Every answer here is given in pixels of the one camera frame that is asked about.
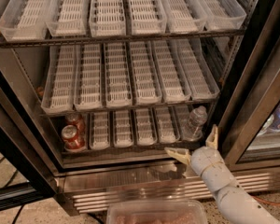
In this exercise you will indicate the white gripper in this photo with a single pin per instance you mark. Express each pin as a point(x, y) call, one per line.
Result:
point(204, 160)

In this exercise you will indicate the clear plastic water bottle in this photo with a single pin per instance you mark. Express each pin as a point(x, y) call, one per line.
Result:
point(195, 122)

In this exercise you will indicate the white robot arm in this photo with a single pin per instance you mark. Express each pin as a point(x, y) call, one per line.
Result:
point(233, 202)

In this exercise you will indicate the bottom shelf tray five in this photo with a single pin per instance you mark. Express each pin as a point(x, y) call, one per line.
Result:
point(165, 125)

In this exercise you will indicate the shelf tray five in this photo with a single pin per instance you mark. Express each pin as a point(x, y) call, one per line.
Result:
point(165, 125)
point(184, 16)
point(173, 84)

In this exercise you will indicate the bottom shelf tray six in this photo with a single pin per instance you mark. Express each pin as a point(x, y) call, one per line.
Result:
point(182, 115)

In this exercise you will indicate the shelf tray six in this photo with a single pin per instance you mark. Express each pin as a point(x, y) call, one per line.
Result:
point(182, 115)
point(199, 76)
point(223, 14)

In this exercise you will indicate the bottom shelf tray four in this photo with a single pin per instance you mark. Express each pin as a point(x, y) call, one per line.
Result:
point(145, 127)

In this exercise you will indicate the shelf tray four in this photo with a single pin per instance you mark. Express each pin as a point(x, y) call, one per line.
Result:
point(146, 84)
point(147, 17)
point(145, 127)

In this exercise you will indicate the glass fridge door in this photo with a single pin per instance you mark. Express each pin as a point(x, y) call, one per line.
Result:
point(244, 148)

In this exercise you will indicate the middle shelf tray five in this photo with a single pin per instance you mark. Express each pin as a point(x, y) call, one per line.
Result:
point(173, 84)

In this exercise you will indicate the middle shelf tray six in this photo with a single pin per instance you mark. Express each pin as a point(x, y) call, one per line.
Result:
point(199, 76)

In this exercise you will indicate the bottom shelf tray three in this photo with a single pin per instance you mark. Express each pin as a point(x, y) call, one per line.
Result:
point(123, 130)

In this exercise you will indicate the shelf tray three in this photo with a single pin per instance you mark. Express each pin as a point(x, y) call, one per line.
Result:
point(117, 79)
point(107, 18)
point(123, 130)

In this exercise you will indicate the middle shelf tray four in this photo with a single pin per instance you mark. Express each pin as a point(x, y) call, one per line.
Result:
point(146, 84)

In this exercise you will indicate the middle shelf tray three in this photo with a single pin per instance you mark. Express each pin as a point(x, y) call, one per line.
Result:
point(117, 79)

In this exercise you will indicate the bottom shelf tray two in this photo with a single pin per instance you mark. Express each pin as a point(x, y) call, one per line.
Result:
point(99, 131)

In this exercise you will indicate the shelf tray two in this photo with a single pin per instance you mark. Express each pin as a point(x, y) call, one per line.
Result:
point(88, 86)
point(68, 17)
point(99, 131)

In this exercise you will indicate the bottom shelf tray one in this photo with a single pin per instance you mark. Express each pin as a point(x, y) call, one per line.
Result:
point(84, 135)

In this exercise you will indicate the shelf tray one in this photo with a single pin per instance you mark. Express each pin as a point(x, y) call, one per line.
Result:
point(24, 20)
point(84, 135)
point(59, 89)

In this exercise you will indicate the stainless steel fridge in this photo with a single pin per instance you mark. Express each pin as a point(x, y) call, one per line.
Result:
point(89, 181)

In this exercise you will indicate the top shelf tray five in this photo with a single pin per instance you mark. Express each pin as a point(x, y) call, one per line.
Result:
point(184, 16)

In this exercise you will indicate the top shelf tray six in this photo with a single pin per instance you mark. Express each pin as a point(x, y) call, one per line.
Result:
point(223, 14)

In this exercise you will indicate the top shelf tray four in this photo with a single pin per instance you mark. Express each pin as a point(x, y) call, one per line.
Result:
point(147, 17)

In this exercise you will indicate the middle shelf tray two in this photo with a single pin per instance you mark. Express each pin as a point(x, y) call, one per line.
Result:
point(88, 86)

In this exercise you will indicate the middle shelf tray one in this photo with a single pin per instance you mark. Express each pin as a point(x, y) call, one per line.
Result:
point(59, 89)

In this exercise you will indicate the top shelf tray three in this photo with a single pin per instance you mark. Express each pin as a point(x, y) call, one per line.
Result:
point(107, 18)

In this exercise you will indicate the top shelf tray two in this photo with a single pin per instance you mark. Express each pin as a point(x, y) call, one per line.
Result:
point(68, 17)

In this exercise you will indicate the top shelf tray one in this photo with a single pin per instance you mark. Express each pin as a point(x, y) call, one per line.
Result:
point(24, 20)

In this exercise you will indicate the clear plastic food container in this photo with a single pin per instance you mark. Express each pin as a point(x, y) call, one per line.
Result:
point(156, 212)

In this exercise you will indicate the front red soda can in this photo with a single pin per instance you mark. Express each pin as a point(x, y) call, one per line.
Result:
point(73, 140)

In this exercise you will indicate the red soda can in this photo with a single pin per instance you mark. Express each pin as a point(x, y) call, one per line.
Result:
point(77, 120)
point(73, 140)

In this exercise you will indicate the rear red soda can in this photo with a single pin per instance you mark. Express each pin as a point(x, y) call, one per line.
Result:
point(77, 120)

